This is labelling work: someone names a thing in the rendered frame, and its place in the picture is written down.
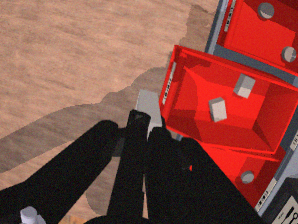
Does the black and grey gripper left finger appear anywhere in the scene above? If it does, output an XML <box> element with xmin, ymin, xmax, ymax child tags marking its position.
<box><xmin>0</xmin><ymin>89</ymin><xmax>151</xmax><ymax>224</ymax></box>

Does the grey metal block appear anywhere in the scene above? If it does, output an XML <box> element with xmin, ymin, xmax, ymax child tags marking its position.
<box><xmin>233</xmin><ymin>73</ymin><xmax>256</xmax><ymax>99</ymax></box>
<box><xmin>208</xmin><ymin>97</ymin><xmax>227</xmax><ymax>122</ymax></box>

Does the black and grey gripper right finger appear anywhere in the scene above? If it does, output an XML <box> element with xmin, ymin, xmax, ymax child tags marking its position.
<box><xmin>144</xmin><ymin>91</ymin><xmax>267</xmax><ymax>224</ymax></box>

